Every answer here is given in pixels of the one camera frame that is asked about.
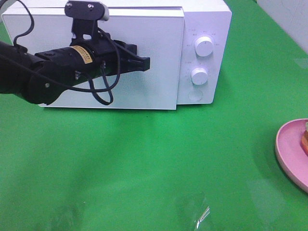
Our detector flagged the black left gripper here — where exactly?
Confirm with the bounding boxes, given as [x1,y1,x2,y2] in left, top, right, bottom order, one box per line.
[70,18,150,78]

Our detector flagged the white timer knob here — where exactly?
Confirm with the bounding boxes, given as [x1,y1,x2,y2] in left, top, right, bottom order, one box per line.
[191,67,208,85]

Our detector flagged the pink round plate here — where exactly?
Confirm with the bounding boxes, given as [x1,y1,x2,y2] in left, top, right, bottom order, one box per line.
[275,118,308,193]

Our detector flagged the burger with lettuce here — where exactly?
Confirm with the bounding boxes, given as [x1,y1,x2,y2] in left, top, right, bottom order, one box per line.
[300,122,308,155]

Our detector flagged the white microwave door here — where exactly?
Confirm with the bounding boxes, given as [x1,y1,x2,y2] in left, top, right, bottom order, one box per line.
[2,4,184,109]

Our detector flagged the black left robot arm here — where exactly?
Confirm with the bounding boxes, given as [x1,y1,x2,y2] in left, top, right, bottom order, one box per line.
[0,19,150,105]

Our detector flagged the upper white power knob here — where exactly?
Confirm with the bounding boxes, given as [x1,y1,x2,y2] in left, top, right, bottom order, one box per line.
[194,35,214,57]

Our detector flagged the white microwave oven body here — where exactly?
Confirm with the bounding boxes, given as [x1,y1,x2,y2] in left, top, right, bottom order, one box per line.
[9,0,232,106]

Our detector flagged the clear plastic film piece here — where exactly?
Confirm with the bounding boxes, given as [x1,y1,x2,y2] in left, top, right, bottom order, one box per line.
[176,192,214,231]

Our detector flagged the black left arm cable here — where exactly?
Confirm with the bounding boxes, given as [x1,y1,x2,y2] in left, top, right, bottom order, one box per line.
[0,0,121,106]

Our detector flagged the left silver black wrist camera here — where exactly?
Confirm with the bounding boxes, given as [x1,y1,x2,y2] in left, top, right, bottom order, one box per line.
[64,0,109,21]

